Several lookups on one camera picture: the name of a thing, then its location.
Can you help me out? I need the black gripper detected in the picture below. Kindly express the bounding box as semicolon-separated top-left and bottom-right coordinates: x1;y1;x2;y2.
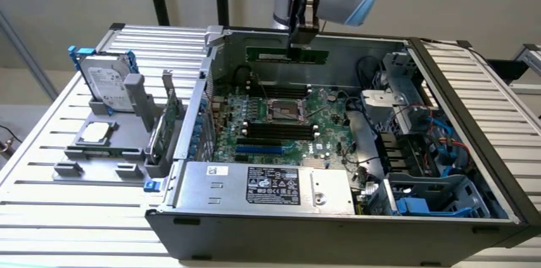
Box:
279;0;341;51

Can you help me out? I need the green RAM stick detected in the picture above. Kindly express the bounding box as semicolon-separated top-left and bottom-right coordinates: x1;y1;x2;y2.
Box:
245;46;329;65
65;144;142;152

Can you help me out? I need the black expansion slot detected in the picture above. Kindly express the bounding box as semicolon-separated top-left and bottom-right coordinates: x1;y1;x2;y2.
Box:
235;137;283;148

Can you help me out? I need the blue expansion slot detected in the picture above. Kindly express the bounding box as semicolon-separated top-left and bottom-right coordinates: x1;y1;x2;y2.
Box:
235;144;284;156

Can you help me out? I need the CPU socket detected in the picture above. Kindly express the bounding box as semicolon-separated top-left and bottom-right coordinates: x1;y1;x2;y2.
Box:
256;98;309;124

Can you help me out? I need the metal drive cage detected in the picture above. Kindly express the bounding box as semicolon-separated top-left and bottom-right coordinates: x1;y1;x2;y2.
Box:
360;51;428;133

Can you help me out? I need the green motherboard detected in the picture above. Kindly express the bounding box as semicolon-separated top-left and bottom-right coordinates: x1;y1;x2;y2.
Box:
209;83;360;174

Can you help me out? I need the small chipset heatsink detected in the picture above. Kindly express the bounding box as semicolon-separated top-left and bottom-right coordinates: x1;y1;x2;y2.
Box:
303;157;329;169

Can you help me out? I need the green graphics card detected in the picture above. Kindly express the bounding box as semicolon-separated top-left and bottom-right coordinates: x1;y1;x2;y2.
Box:
145;69;182;165

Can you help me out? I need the black fan shroud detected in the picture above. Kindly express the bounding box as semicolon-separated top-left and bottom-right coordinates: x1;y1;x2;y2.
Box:
376;131;432;177

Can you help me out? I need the grey parts rack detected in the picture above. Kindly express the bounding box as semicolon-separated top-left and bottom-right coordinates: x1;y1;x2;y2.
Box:
51;73;186;184

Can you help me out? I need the silver power supply unit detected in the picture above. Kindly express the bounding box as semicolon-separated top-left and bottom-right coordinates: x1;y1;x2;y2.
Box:
170;161;356;217

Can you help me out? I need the silver CPU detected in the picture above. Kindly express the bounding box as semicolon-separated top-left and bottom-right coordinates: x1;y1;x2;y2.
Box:
78;122;118;144

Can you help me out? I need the grey blue disk bay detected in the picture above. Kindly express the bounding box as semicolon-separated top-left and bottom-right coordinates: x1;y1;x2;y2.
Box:
380;172;494;219

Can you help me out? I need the blue plastic clip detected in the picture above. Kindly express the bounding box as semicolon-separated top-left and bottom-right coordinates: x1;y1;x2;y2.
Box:
142;179;164;193

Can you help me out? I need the black open PC case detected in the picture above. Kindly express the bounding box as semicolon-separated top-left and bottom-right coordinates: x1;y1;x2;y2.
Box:
144;25;530;261

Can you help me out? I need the black wire in case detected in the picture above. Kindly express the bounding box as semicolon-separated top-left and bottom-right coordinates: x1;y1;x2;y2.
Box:
355;55;381;92

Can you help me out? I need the blue wire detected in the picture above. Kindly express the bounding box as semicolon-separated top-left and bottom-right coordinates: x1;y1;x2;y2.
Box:
420;111;459;181

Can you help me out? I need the hard disk with blue bracket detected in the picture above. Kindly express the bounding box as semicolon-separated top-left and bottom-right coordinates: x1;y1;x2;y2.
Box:
66;45;137;114

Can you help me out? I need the red wire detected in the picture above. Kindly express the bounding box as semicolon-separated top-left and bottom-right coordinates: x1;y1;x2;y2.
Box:
446;139;470;162

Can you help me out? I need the thin dark cable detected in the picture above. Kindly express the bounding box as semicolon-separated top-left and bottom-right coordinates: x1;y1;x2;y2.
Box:
0;124;22;155

